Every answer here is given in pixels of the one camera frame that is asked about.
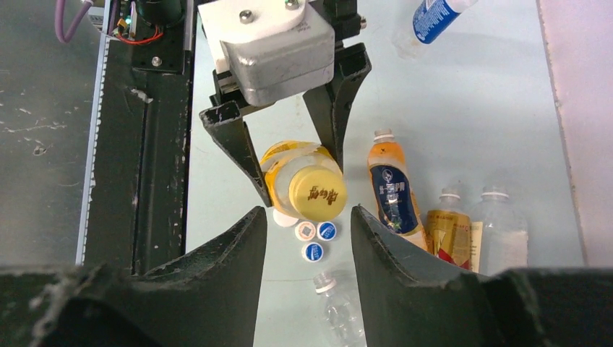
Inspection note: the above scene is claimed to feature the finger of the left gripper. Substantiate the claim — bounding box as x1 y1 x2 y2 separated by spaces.
303 43 372 168
199 100 273 207

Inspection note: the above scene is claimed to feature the crushed blue label bottle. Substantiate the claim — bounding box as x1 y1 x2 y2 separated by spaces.
391 0 478 59

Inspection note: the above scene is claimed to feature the yellow cap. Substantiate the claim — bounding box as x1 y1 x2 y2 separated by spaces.
288 165 348 222

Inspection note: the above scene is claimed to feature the orange navy label bottle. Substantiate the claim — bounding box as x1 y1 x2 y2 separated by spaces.
367 129 427 250

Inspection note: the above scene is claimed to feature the grey slotted cable duct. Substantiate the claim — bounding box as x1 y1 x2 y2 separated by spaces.
75 34 108 265

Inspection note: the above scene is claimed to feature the blue white cap upper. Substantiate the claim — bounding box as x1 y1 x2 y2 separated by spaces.
301 242 325 262

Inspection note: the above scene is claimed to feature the yellow label bottle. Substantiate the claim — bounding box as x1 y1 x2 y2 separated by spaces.
260 140 343 220

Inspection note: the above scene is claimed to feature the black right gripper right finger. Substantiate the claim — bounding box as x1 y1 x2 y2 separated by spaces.
351 206 612 346

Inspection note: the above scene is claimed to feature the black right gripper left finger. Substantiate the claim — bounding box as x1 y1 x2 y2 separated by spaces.
1 207 267 346

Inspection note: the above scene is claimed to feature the clear bottle far back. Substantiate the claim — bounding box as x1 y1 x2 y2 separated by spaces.
469 185 528 276

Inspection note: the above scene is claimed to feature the red gold label bottle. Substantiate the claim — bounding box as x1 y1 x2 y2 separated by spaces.
426 187 471 270

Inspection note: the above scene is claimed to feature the clear bottle lower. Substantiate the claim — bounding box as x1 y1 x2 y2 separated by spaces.
313 272 366 346

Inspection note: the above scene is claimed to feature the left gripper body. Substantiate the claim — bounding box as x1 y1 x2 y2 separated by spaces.
210 0 366 108

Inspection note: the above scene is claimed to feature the plain white cap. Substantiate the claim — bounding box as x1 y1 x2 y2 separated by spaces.
272 208 299 228

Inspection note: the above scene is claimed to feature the white grey printed cap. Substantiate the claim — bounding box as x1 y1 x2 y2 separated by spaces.
294 220 317 242

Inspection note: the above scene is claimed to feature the blue white cap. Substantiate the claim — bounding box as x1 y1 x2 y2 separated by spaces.
316 221 338 241
301 242 325 262

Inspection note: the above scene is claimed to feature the clear bottle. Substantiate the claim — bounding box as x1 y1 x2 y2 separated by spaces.
469 185 528 276
313 272 366 346

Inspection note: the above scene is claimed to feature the blue white cap right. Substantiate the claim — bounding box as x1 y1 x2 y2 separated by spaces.
316 221 338 241

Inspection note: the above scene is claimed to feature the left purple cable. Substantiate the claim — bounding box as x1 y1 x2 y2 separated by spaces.
53 0 94 45

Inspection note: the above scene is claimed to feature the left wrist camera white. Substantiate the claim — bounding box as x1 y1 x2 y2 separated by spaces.
197 0 336 107

